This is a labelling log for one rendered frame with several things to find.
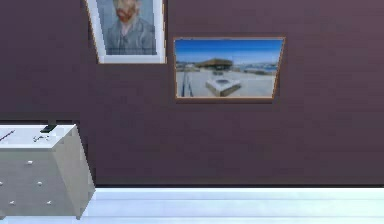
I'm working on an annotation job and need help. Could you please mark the white framed portrait picture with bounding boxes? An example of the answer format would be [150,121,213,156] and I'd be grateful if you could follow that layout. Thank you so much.
[83,0,168,65]

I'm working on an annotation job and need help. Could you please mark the white chest of drawers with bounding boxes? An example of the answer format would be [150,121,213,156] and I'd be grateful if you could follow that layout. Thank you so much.
[0,123,97,221]

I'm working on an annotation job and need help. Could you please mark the small black remote control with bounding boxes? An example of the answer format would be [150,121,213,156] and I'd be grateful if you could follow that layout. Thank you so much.
[39,124,58,134]

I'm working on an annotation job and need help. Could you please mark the brown framed landscape picture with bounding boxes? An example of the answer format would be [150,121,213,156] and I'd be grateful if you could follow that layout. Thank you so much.
[172,36,287,101]

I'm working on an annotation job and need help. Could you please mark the thin dark pen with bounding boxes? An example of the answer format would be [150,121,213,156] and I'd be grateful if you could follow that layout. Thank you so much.
[0,130,16,142]

